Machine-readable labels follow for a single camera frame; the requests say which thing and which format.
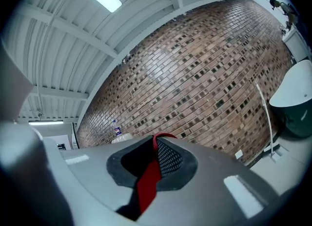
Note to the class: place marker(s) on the dark green white bathtub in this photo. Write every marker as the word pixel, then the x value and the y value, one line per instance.
pixel 295 103

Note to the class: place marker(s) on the white wall socket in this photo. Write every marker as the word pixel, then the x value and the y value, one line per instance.
pixel 239 154

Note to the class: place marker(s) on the red cloth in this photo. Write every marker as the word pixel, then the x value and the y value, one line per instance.
pixel 148 186

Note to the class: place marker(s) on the white counter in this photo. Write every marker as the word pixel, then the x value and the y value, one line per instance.
pixel 296 44

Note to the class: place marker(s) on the small blue label bottle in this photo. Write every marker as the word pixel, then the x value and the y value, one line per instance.
pixel 117 129

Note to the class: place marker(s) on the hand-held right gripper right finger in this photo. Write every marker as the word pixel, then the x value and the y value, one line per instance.
pixel 207 183

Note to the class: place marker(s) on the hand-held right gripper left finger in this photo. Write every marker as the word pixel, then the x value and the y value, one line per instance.
pixel 97 176

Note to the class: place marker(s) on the white pole with base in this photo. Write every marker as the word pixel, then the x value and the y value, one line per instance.
pixel 267 120

